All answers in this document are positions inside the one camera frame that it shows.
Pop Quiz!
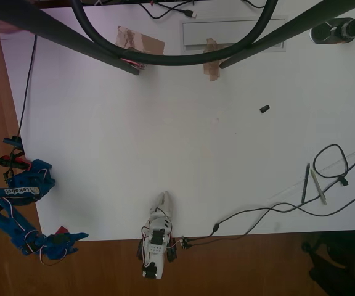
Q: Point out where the red white black servo cable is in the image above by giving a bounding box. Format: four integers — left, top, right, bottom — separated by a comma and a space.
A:
38, 245, 68, 268

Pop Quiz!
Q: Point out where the black looped cable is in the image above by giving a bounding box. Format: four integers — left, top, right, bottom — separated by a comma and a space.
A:
189, 143, 355, 245

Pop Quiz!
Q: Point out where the blue clamp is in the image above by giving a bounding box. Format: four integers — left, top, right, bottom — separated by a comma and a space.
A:
2, 134, 23, 146

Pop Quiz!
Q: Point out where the brown tape patch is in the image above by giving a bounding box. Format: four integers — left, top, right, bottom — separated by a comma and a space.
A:
115, 25, 166, 57

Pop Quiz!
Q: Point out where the black red table clamp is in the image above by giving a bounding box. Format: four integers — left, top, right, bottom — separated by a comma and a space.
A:
0, 155, 32, 171

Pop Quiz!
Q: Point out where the thin black cable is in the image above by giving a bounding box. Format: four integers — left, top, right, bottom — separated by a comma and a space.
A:
17, 34, 38, 139

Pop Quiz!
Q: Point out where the black pen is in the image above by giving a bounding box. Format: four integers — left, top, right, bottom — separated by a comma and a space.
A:
300, 163, 311, 205

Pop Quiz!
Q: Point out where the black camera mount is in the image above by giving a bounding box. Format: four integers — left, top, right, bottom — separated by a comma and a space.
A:
308, 17, 355, 46

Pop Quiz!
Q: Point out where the black cable with inline plug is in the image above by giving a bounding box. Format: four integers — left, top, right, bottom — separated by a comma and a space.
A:
181, 186, 355, 248

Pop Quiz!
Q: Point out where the transparent ruler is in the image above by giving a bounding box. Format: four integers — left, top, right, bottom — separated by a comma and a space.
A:
267, 141, 355, 203

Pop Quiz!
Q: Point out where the black USB cable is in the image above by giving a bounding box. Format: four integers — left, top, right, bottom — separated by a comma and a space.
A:
133, 0, 198, 20

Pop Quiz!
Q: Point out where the black tripod leg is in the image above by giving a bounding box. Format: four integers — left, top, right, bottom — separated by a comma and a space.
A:
0, 0, 141, 76
219, 0, 355, 70

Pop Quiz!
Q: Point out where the grey cable hatch cover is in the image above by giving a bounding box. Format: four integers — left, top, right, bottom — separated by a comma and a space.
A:
179, 18, 287, 54

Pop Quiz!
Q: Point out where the grey pen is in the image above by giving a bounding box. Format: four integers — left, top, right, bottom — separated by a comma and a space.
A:
309, 168, 328, 206

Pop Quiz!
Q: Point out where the black ring tube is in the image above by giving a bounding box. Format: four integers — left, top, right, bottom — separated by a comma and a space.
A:
70, 0, 279, 67

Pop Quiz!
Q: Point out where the brown tape strip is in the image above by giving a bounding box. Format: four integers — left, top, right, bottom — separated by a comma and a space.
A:
202, 38, 231, 82

